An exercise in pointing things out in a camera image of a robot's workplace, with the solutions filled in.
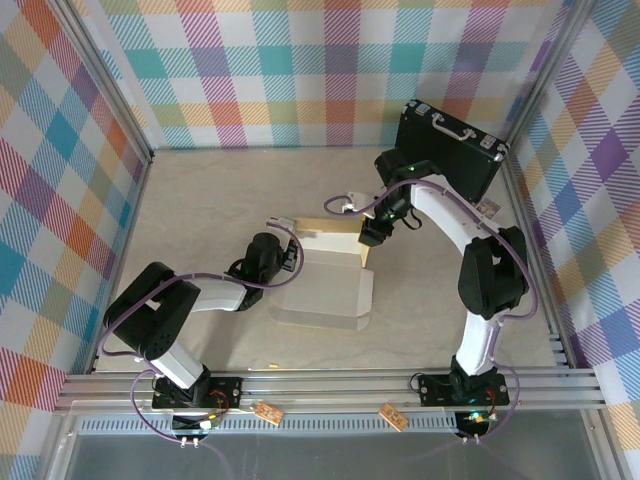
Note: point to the grey metal tray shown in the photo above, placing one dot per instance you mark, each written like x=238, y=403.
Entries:
x=350, y=460

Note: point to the aluminium corner post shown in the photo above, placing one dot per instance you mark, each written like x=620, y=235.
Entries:
x=547, y=75
x=106, y=75

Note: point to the small black controller board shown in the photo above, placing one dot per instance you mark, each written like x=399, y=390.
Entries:
x=477, y=420
x=200, y=424

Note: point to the wide aluminium extrusion beam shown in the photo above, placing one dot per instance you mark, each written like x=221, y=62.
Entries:
x=325, y=387

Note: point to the cardboard folding box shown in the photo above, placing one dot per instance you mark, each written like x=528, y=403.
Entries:
x=330, y=290

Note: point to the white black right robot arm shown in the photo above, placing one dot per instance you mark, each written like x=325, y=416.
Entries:
x=440, y=215

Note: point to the small picture card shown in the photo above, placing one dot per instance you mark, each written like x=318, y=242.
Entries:
x=489, y=207

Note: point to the aluminium side rail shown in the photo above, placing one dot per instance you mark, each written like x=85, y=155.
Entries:
x=131, y=215
x=536, y=250

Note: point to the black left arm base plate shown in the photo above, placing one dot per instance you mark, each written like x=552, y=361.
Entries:
x=225, y=387

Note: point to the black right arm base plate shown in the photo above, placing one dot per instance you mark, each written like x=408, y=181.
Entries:
x=435, y=390

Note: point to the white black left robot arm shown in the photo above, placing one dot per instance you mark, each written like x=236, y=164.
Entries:
x=220, y=297

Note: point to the orange printed tag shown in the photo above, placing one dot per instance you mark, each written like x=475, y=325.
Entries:
x=268, y=414
x=393, y=416

